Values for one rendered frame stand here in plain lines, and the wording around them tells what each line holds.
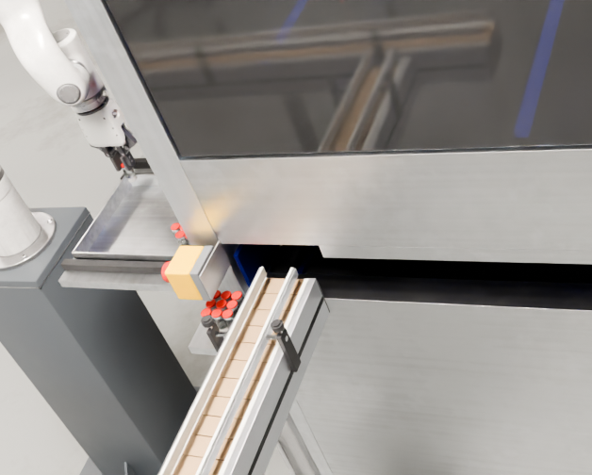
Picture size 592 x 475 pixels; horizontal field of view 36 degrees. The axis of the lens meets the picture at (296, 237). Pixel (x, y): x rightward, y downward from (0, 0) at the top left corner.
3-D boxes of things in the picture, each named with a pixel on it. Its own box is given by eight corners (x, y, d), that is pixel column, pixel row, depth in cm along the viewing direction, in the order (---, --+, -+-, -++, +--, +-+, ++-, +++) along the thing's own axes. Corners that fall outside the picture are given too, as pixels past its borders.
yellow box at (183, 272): (226, 272, 169) (213, 245, 164) (211, 302, 164) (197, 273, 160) (192, 271, 172) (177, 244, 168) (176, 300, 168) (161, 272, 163)
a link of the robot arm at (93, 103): (112, 78, 192) (118, 90, 194) (79, 81, 197) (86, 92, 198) (92, 102, 187) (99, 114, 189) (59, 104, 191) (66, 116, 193)
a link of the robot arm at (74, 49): (103, 96, 188) (104, 74, 195) (73, 40, 179) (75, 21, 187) (65, 109, 188) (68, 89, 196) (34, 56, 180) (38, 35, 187)
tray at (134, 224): (259, 184, 200) (254, 171, 198) (212, 269, 184) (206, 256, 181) (132, 185, 215) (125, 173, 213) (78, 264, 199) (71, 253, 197)
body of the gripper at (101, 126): (117, 88, 193) (139, 130, 200) (79, 90, 198) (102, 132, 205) (100, 109, 188) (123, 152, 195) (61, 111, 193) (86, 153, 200)
